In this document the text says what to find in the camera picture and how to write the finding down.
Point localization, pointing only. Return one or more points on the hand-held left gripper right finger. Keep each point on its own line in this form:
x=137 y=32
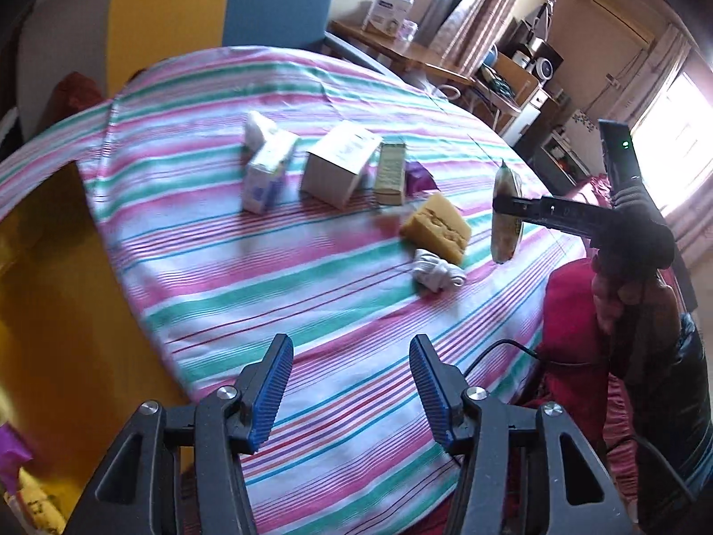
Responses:
x=434 y=390

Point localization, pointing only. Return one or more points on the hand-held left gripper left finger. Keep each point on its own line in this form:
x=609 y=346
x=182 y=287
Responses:
x=271 y=390

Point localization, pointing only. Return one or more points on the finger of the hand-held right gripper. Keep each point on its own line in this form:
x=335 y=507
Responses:
x=557 y=212

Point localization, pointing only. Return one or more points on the clear yellowish snack packet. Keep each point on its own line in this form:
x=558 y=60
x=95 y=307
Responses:
x=506 y=234

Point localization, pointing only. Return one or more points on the white cloth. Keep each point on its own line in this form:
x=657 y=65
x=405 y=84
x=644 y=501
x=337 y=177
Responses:
x=437 y=273

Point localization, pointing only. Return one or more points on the gold printed carton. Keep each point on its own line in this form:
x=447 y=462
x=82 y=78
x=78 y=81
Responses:
x=390 y=175

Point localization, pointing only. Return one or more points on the person's right hand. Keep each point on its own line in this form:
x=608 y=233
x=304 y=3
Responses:
x=607 y=301

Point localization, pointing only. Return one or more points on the white cabinet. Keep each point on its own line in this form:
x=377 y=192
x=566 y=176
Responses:
x=526 y=117

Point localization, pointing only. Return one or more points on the striped tablecloth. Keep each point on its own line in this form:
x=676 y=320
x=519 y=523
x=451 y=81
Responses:
x=223 y=290

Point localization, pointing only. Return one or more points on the yellow sponge block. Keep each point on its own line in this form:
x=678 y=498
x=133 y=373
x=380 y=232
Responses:
x=437 y=228

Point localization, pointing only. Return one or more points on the purple foil packet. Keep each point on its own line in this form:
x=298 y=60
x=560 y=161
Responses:
x=419 y=178

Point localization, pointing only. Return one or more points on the silver stereo speaker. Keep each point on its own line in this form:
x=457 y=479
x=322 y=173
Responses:
x=543 y=61

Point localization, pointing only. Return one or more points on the white purple carton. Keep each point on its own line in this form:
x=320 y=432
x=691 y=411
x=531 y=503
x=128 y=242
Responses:
x=267 y=178

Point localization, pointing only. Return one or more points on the wooden desk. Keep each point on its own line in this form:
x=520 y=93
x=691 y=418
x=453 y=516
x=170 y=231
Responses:
x=412 y=55

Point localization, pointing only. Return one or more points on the pink patterned curtain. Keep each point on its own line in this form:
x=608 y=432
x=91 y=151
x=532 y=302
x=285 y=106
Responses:
x=490 y=5

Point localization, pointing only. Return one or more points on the large white carton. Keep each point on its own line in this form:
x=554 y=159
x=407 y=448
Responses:
x=340 y=164

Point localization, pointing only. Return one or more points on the clear cup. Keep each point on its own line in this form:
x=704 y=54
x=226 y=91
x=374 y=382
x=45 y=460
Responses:
x=409 y=29

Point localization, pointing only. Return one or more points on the small white carton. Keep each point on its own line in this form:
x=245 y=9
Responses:
x=259 y=131

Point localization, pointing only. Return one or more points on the white blue box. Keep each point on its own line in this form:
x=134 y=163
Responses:
x=387 y=11

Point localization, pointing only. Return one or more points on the purple bag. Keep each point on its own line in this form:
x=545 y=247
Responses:
x=14 y=457

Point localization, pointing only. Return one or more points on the dark red cushion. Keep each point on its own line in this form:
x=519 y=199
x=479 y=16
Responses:
x=78 y=95

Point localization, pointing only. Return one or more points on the yellow blue cushioned chair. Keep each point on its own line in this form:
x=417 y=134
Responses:
x=167 y=5

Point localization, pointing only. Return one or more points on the wall air conditioner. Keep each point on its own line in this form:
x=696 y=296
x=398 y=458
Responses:
x=624 y=16

